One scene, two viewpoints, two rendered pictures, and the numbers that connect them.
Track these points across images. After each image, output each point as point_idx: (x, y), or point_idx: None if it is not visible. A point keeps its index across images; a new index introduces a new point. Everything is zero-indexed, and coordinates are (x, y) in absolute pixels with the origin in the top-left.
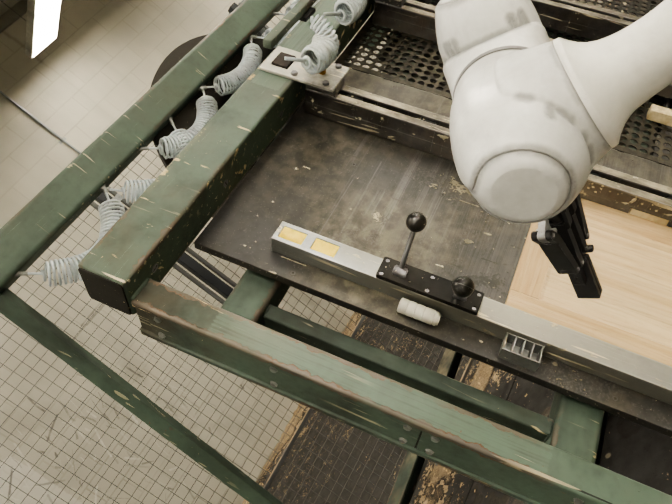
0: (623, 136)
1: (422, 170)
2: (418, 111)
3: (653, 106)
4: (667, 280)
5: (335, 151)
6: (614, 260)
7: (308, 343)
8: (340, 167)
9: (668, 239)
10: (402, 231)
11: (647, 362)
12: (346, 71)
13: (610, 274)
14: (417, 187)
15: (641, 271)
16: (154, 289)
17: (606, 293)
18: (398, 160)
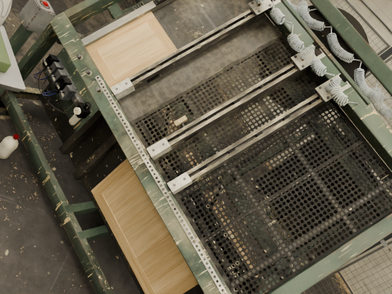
0: (184, 101)
1: (210, 28)
2: (227, 29)
3: (185, 117)
4: (129, 57)
5: (234, 9)
6: (144, 49)
7: None
8: (227, 7)
9: (139, 69)
10: (192, 8)
11: (115, 27)
12: (255, 12)
13: (141, 45)
14: (205, 22)
15: (136, 53)
16: None
17: (137, 38)
18: (219, 24)
